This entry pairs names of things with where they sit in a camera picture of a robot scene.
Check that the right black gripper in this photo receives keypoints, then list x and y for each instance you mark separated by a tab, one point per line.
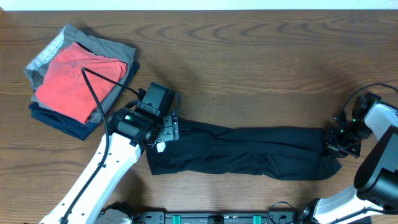
331	144

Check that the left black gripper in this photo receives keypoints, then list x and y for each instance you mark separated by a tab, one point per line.
172	133

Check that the black polo shirt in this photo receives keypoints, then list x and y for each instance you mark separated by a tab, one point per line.
282	153

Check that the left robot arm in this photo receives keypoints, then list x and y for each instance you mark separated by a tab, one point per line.
129	132

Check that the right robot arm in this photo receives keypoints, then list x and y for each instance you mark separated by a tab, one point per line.
374	191

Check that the grey folded garment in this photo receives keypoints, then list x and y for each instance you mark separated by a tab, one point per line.
102	89

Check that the red folded shirt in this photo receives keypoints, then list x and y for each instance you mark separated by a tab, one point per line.
64	89

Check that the navy folded garment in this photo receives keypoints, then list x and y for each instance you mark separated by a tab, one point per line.
71	126

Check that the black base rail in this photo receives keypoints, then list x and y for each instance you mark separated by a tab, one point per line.
217	218

